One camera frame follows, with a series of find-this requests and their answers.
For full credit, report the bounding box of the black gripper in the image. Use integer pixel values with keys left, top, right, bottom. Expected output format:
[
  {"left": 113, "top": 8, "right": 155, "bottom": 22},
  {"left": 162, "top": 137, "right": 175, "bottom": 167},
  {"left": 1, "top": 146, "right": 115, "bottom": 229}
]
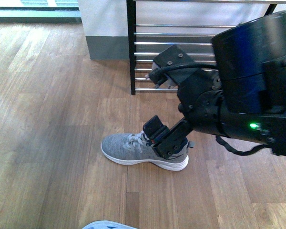
[{"left": 143, "top": 70, "right": 225, "bottom": 159}]

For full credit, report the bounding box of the black metal shoe rack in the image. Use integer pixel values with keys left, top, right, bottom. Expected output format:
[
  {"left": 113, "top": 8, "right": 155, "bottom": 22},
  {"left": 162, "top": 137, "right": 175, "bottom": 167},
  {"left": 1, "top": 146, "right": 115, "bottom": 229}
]
[{"left": 126, "top": 0, "right": 279, "bottom": 95}]

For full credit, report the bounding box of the dark window frame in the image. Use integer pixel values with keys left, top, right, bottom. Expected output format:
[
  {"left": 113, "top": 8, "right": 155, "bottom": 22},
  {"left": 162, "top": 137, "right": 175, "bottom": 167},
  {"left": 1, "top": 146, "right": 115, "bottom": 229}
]
[{"left": 0, "top": 0, "right": 82, "bottom": 23}]

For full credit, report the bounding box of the black cable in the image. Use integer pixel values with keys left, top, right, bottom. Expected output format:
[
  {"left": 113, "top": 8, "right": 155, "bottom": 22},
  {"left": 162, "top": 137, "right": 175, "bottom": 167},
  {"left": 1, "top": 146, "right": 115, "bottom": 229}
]
[{"left": 215, "top": 135, "right": 272, "bottom": 156}]

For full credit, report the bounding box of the grey knit sneaker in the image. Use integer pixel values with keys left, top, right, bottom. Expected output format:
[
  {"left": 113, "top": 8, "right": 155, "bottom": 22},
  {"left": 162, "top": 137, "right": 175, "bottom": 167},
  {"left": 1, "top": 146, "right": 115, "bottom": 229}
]
[{"left": 101, "top": 131, "right": 194, "bottom": 171}]

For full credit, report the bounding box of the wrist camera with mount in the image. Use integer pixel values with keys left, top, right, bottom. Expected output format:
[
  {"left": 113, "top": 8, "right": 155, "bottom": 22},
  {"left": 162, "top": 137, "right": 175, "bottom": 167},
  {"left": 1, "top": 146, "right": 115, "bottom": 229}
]
[{"left": 145, "top": 45, "right": 202, "bottom": 89}]

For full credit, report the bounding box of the light blue slipper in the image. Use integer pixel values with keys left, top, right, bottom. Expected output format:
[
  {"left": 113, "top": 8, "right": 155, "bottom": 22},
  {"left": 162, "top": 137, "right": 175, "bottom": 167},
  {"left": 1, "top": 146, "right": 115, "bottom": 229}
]
[{"left": 83, "top": 220, "right": 136, "bottom": 229}]

